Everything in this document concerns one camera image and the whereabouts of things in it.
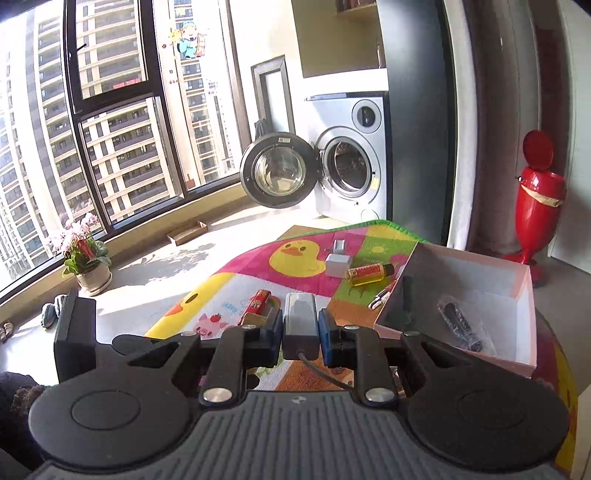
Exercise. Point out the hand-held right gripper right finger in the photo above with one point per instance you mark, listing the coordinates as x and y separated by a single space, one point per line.
328 338

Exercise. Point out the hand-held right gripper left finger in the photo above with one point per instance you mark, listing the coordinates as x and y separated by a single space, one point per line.
273 333

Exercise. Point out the grey power bank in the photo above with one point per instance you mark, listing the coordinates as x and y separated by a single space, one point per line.
300 325

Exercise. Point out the pink cardboard box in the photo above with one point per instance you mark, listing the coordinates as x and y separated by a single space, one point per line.
471 277

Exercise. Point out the grey slipper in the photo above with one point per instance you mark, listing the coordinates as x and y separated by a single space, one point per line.
48 316
61 304

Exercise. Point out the red and white pen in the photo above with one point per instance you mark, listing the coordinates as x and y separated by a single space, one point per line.
382 295

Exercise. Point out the colourful duck play mat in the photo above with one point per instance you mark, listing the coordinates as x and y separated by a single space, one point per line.
258 265

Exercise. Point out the brown shoe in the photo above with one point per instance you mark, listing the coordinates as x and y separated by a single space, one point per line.
5 331

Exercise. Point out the white power adapter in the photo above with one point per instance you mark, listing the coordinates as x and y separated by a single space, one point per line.
337 265

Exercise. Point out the yellow oil bottle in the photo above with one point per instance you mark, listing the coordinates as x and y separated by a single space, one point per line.
369 274

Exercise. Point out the potted pink orchid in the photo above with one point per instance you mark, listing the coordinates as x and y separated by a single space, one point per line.
85 258

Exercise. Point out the dark fuzzy cloth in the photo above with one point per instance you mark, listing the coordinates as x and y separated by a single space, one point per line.
16 410

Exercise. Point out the black item in plastic bag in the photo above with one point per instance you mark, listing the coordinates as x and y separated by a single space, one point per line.
459 325

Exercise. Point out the flat cardboard piece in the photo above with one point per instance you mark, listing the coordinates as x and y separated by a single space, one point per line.
187 232

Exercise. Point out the round washing machine door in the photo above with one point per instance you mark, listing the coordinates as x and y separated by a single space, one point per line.
274 170

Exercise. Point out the silver washing machine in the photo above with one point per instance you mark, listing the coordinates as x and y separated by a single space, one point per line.
369 152

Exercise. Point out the dark hanging cloth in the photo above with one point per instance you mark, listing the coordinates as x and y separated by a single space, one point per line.
261 128

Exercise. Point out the black framed panel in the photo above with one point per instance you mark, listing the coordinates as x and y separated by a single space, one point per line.
259 83

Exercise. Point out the red trash bin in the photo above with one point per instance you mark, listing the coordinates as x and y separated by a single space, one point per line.
538 194

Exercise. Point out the cartoon window sticker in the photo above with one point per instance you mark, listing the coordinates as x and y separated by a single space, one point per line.
188 39

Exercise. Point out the black window frame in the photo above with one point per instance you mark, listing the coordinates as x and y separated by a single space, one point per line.
72 55

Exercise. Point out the beige wall cabinet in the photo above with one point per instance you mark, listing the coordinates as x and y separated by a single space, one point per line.
332 37

